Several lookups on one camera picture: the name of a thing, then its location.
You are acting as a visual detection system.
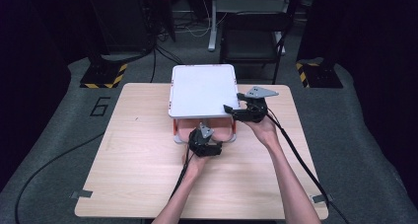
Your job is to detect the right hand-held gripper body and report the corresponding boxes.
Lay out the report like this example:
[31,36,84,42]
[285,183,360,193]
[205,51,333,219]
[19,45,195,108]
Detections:
[230,86,280,124]

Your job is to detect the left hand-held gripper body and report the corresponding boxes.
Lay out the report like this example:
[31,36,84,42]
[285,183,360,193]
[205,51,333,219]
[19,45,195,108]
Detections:
[187,122,224,158]

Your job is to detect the white shoe rack orange posts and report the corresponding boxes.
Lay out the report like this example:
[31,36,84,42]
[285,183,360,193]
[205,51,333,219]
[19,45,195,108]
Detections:
[168,64,241,144]

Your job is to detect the person's left hand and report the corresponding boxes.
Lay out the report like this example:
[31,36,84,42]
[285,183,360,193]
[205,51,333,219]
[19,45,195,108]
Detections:
[181,152,212,183]

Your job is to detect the person's right hand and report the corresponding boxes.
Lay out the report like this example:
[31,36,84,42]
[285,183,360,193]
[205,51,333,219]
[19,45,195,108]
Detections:
[244,115,281,148]

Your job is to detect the black folding chair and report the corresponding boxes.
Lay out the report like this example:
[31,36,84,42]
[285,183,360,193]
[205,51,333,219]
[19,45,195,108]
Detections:
[219,12,294,86]

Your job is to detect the black stand base yellow stripes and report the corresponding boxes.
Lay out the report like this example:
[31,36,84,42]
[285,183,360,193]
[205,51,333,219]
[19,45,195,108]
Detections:
[79,54,128,90]
[295,58,344,89]

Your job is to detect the grey tape strip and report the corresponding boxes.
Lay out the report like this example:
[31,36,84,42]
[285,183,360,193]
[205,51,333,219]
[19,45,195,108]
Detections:
[310,192,334,204]
[71,189,94,200]

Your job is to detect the black equipment cabinet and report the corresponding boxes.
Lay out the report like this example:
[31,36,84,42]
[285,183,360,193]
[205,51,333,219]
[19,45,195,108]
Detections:
[83,0,156,54]

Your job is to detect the left hand-held gripper black cable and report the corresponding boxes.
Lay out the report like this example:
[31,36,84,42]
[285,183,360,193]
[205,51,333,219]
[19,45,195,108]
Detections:
[170,140,194,199]

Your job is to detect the hand-held gripper black cable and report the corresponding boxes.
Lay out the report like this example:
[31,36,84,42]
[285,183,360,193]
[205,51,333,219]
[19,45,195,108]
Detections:
[170,140,194,199]
[265,112,351,224]

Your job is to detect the right hand-held gripper black cable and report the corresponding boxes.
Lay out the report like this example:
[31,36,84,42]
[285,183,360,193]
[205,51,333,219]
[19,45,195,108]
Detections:
[265,112,351,224]

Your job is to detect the white cable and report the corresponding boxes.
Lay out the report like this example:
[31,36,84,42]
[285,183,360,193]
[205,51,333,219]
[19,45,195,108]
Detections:
[176,0,229,38]

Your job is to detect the white metal desk frame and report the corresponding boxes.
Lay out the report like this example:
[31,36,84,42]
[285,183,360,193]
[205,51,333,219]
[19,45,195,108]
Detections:
[207,0,294,56]

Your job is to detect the black cable bundle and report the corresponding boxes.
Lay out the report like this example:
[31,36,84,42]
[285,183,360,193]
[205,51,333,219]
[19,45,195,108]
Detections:
[144,26,185,84]

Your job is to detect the long black floor cable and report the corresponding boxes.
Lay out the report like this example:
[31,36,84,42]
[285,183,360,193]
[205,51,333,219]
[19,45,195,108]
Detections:
[14,132,105,224]

